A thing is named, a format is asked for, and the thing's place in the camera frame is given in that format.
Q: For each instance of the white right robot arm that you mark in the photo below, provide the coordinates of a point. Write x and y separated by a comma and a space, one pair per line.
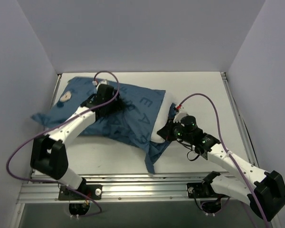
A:
263, 191

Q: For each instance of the white pillow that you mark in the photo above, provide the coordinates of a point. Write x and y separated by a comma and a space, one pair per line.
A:
162, 117

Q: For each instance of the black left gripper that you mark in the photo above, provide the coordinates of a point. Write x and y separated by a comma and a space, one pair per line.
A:
114, 104

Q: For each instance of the aluminium frame rail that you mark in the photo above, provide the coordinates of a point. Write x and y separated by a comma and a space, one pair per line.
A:
130, 201

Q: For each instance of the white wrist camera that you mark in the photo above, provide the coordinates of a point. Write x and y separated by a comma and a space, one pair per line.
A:
180, 113
97, 83

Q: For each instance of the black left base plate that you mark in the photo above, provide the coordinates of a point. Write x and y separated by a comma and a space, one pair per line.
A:
93, 191

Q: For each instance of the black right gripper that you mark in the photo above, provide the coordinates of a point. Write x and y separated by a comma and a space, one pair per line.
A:
165, 130

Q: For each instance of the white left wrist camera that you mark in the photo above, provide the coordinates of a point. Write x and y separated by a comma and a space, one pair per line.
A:
97, 83

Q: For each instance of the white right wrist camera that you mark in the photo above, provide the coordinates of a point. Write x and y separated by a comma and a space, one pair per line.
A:
180, 113

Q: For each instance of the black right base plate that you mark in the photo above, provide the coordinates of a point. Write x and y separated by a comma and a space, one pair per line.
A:
197, 190

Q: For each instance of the blue lettered pillowcase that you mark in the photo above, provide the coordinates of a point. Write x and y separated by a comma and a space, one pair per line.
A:
132, 126

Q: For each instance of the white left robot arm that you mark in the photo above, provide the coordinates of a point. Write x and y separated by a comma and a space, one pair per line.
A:
49, 152

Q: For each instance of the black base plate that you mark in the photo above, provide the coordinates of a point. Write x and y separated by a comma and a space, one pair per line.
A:
93, 191
197, 190

